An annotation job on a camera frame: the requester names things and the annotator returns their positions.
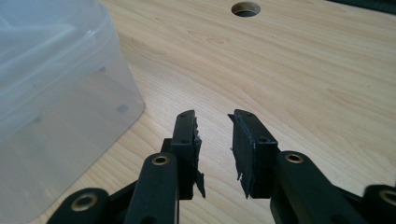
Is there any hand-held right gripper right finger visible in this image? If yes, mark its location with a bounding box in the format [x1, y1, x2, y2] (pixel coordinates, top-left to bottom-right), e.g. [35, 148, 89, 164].
[227, 108, 279, 200]

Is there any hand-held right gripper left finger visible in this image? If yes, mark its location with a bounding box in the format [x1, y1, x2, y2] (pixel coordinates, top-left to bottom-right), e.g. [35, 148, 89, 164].
[162, 109, 207, 201]

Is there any clear plastic storage box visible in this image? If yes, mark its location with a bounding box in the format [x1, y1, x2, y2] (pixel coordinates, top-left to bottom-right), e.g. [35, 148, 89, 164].
[0, 0, 147, 224]

